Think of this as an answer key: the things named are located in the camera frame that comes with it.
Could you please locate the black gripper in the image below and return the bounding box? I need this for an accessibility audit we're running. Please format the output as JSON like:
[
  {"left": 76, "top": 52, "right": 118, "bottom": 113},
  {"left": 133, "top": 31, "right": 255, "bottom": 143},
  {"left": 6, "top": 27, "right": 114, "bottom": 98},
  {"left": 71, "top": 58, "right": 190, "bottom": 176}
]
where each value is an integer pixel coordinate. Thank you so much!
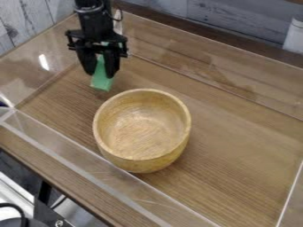
[{"left": 66, "top": 5, "right": 129, "bottom": 79}]

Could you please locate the green rectangular block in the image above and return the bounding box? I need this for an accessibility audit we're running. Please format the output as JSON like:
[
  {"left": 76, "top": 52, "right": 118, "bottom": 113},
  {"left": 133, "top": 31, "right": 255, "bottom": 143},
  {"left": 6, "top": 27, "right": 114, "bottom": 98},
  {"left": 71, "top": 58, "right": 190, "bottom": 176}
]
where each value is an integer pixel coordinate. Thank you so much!
[{"left": 90, "top": 56, "right": 114, "bottom": 91}]

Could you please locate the brown wooden bowl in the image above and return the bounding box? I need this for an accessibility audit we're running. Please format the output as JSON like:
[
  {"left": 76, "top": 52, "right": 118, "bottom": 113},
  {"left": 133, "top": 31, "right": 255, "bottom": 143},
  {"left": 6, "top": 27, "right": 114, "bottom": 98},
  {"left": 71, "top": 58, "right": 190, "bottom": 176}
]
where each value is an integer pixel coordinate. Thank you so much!
[{"left": 93, "top": 89, "right": 193, "bottom": 173}]

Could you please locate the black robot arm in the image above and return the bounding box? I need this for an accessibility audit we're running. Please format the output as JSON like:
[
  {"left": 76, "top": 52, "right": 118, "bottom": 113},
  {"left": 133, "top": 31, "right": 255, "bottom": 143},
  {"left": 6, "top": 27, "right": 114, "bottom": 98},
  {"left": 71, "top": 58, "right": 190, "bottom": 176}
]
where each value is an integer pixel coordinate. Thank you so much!
[{"left": 66, "top": 0, "right": 129, "bottom": 79}]

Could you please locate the white cylindrical container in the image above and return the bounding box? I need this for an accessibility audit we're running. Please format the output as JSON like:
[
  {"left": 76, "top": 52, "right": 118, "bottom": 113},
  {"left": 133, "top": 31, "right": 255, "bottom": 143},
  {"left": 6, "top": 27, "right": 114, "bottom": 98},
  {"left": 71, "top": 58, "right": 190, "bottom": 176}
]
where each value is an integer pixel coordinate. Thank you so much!
[{"left": 283, "top": 14, "right": 303, "bottom": 55}]

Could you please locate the clear acrylic tray wall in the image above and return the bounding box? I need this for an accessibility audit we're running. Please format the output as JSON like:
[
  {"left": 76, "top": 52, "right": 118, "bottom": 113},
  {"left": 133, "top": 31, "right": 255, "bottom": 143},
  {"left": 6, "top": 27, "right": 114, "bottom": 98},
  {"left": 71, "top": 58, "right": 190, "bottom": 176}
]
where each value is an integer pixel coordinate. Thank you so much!
[{"left": 0, "top": 14, "right": 303, "bottom": 227}]

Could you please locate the black cable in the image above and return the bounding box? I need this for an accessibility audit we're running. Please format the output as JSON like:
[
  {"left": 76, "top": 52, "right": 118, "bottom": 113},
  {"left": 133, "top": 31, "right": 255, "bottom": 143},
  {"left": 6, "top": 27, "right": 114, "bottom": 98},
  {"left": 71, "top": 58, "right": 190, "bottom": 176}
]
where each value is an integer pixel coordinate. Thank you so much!
[{"left": 0, "top": 202, "right": 28, "bottom": 227}]

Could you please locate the black table leg bracket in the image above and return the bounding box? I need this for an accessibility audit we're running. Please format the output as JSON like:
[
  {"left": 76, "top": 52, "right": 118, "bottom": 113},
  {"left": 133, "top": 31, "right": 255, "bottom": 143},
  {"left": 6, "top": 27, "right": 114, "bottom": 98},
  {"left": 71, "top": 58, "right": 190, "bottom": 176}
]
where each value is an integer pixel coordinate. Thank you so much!
[{"left": 34, "top": 181, "right": 75, "bottom": 227}]

